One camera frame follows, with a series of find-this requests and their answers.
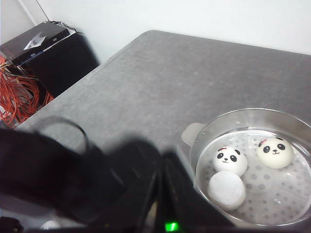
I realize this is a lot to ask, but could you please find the panda bun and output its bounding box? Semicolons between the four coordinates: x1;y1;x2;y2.
207;171;246;211
212;146;248;177
256;137;294;169

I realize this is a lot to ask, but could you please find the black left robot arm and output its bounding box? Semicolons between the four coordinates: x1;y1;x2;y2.
0;129;234;233

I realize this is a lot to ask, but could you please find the stainless steel steamer pot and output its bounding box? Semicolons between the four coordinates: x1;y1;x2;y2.
181;108;311;232

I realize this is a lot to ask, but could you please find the black equipment box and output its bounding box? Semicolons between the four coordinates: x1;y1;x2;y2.
0;21;100;98

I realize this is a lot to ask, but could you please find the orange cable bundle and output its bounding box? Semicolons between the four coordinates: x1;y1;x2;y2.
0;54;54;127

